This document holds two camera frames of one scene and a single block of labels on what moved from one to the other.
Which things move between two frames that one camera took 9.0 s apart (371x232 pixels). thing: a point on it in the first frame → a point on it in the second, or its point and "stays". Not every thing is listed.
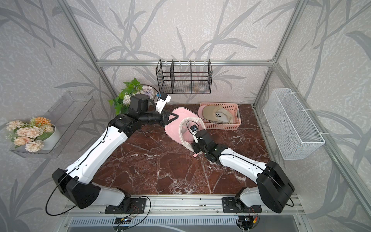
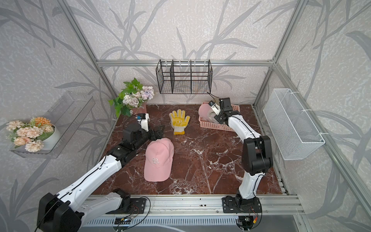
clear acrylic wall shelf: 67,113 stays
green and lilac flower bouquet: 121,100 stays
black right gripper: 195,150 → 219,119
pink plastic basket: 234,109 stays
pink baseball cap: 178,130 → 159,159
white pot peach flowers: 38,134 stays
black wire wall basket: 184,77 stays
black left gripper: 162,117 → 152,136
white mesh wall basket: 296,134 stays
